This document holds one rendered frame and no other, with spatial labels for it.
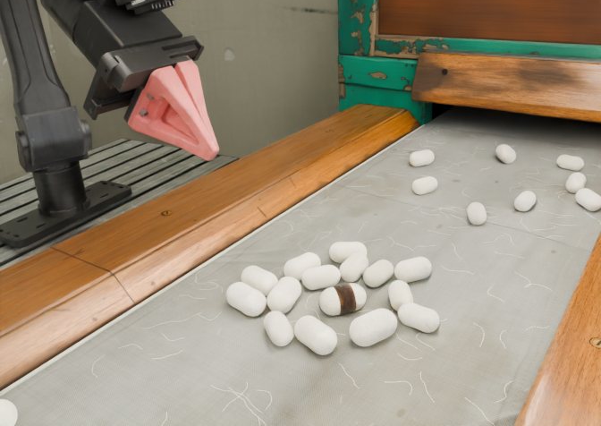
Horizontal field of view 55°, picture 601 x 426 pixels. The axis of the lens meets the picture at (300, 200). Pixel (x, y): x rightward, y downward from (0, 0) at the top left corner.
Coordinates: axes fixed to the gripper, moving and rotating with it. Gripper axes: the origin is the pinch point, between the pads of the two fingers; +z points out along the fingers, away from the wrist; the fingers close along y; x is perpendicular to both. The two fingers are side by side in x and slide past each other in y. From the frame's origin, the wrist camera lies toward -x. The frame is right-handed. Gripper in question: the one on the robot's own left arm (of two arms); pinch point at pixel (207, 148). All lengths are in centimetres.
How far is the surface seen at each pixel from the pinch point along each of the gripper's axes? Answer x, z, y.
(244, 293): 3.0, 11.2, -4.4
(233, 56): 84, -69, 125
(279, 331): 0.2, 15.3, -6.4
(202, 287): 8.4, 8.1, -3.3
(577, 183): -7.6, 24.8, 32.5
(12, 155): 178, -115, 86
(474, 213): -3.1, 19.3, 19.6
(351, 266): 0.0, 15.2, 3.9
